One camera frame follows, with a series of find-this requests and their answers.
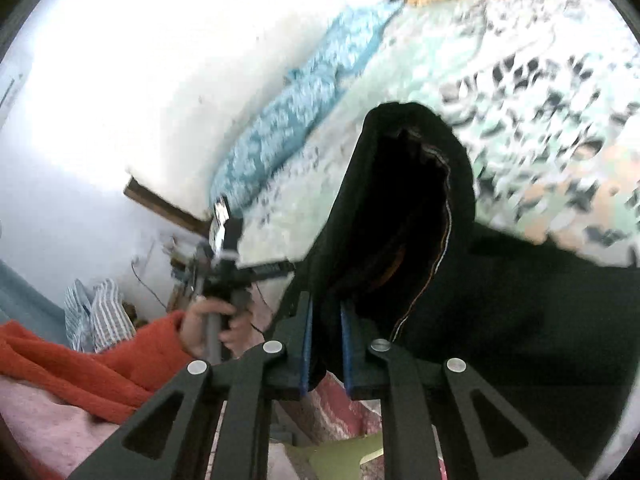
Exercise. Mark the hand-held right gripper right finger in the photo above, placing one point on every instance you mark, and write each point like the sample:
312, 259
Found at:
347, 350

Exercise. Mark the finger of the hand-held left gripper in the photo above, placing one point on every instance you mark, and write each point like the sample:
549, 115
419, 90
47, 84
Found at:
267, 270

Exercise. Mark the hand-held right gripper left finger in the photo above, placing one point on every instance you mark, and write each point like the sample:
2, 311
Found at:
306, 350

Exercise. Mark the black pants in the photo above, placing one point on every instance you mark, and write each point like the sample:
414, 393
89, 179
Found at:
500, 300

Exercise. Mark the person's left forearm orange sleeve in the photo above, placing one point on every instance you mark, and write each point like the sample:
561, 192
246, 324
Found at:
100, 365

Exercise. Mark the person's left hand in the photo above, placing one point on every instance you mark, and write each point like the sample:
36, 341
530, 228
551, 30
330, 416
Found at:
192, 325

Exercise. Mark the pink patterned cloth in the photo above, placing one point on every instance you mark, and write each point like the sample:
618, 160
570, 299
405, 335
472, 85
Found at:
335, 415

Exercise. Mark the green sheet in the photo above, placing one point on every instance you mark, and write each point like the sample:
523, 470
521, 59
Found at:
335, 460

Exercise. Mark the teal patterned blanket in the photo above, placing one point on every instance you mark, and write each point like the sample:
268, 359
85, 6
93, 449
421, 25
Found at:
270, 135

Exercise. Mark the blue white striped cloth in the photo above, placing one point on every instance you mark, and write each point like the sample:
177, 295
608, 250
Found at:
105, 310

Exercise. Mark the teal patterned pillow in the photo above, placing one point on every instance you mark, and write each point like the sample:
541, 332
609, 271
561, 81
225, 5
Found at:
350, 35

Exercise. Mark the person's pink clothing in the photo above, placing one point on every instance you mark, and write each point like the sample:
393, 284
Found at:
60, 435

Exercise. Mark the leaf print bed sheet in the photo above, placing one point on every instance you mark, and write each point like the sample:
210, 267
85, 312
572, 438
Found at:
525, 60

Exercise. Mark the dark wooden bed frame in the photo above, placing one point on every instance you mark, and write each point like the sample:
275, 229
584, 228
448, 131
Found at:
165, 207

